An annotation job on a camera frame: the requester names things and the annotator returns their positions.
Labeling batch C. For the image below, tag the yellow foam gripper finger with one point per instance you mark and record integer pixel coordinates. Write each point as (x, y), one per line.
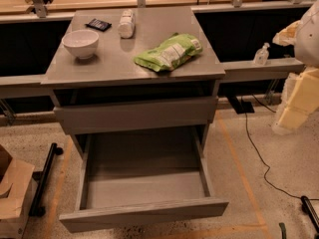
(299, 99)
(286, 36)

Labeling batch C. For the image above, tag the green rice chip bag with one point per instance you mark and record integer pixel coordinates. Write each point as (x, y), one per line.
(170, 54)

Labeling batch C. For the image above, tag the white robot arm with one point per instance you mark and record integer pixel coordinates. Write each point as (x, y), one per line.
(306, 47)

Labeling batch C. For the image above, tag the grey open bottom drawer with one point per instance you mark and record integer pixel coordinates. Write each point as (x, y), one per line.
(140, 178)

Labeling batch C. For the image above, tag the grey middle drawer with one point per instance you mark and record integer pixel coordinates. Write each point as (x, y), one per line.
(136, 115)

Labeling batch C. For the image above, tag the clear sanitizer pump bottle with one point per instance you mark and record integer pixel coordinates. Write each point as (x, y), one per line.
(261, 55)

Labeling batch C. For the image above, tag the black bar at right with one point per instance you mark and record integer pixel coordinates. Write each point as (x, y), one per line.
(308, 208)

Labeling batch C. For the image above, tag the white plastic bottle lying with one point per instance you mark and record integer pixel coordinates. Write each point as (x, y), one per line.
(126, 26)

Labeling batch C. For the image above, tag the white ceramic bowl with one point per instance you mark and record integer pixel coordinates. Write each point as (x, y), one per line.
(81, 44)

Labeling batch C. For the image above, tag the black metal floor bar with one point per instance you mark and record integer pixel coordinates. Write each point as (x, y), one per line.
(41, 178)

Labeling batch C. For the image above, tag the brown cardboard box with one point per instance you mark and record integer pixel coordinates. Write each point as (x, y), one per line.
(16, 194)

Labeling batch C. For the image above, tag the black floor bracket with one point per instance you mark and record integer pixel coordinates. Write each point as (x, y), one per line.
(240, 106)

